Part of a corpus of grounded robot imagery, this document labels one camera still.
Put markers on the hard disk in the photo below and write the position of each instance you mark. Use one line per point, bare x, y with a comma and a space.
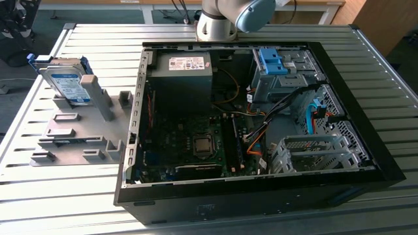
68, 85

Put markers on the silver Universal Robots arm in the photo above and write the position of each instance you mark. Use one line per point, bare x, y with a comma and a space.
215, 27

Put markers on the metal disk bay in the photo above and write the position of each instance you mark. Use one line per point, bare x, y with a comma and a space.
326, 153

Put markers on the black mesh waste basket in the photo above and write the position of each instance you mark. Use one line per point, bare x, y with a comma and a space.
16, 58

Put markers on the white power strip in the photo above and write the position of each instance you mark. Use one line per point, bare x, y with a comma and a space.
3, 89

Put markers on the wooden desk white legs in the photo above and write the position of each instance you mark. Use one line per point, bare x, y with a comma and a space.
147, 14

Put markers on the grey parts rack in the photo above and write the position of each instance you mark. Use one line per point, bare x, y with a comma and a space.
88, 127

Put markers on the green RAM stick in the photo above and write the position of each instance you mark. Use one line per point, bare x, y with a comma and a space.
69, 141

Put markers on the grey power supply unit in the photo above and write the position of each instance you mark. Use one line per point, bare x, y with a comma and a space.
183, 93

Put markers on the green motherboard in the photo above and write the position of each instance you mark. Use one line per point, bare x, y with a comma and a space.
172, 142

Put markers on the silver CPU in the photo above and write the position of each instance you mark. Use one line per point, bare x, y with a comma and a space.
202, 144

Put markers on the blue plastic drive latch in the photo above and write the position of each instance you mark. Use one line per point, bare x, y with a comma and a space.
268, 61

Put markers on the CPU socket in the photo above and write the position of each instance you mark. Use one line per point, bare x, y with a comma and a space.
203, 154

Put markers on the black RAM stick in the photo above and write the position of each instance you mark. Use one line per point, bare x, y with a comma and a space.
227, 142

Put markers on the black graphics card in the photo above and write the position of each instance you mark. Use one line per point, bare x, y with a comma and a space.
199, 171

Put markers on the metal optical drive cage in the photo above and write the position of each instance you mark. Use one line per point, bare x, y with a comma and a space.
287, 83

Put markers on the black open PC case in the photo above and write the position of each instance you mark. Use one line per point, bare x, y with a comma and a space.
228, 203

